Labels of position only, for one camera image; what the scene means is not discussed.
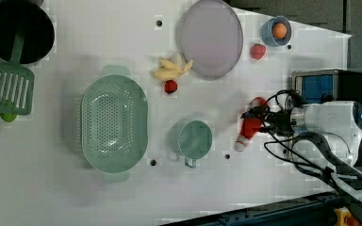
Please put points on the green cup with handle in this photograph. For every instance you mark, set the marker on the green cup with handle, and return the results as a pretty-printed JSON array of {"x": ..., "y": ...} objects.
[{"x": 192, "y": 140}]

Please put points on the black toaster oven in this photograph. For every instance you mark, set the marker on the black toaster oven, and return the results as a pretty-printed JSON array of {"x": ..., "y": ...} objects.
[{"x": 326, "y": 86}]

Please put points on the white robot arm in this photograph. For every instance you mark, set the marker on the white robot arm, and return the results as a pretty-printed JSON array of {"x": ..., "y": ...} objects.
[{"x": 323, "y": 140}]

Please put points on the green perforated colander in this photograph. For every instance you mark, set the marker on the green perforated colander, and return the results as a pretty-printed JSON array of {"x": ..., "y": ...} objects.
[{"x": 114, "y": 119}]

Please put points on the orange ball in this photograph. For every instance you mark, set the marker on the orange ball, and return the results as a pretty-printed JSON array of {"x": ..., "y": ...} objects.
[{"x": 279, "y": 31}]

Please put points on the black frying pan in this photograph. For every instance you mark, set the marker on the black frying pan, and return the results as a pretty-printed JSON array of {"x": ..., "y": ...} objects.
[{"x": 29, "y": 20}]

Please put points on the small red tomato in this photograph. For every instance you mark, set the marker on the small red tomato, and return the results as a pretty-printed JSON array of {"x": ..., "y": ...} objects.
[{"x": 170, "y": 87}]

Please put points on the red felt strawberry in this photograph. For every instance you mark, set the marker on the red felt strawberry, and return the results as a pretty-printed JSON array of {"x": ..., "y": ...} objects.
[{"x": 258, "y": 51}]

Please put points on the yellow felt banana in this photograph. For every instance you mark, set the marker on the yellow felt banana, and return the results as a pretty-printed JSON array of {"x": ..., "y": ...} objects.
[{"x": 169, "y": 70}]

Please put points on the small green lime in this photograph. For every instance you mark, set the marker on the small green lime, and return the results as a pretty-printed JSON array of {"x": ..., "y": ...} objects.
[{"x": 8, "y": 117}]

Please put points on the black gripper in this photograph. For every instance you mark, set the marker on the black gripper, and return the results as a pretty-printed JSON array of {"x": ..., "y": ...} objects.
[{"x": 277, "y": 123}]

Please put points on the blue bowl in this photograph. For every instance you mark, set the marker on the blue bowl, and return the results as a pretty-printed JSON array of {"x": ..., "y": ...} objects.
[{"x": 266, "y": 31}]

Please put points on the red felt ketchup bottle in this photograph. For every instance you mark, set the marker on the red felt ketchup bottle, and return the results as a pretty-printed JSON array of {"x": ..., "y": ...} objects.
[{"x": 250, "y": 125}]

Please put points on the green slotted spatula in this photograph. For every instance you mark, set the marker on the green slotted spatula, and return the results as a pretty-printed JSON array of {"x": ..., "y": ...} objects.
[{"x": 16, "y": 82}]

